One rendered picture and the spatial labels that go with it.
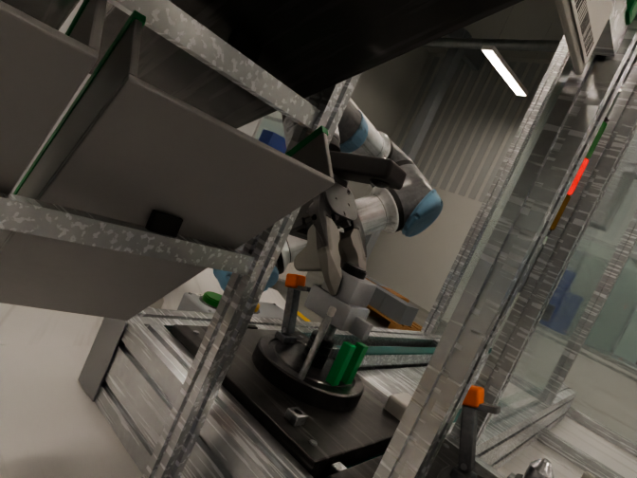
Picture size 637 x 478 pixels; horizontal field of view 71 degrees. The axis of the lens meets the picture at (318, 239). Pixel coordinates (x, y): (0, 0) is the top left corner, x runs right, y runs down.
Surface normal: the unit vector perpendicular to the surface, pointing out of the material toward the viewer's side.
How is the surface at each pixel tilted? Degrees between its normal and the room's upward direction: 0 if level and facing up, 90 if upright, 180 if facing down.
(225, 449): 90
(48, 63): 135
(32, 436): 0
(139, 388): 90
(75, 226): 90
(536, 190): 90
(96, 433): 0
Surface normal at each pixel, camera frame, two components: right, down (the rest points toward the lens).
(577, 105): -0.58, -0.20
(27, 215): 0.69, 0.37
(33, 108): 0.12, 0.88
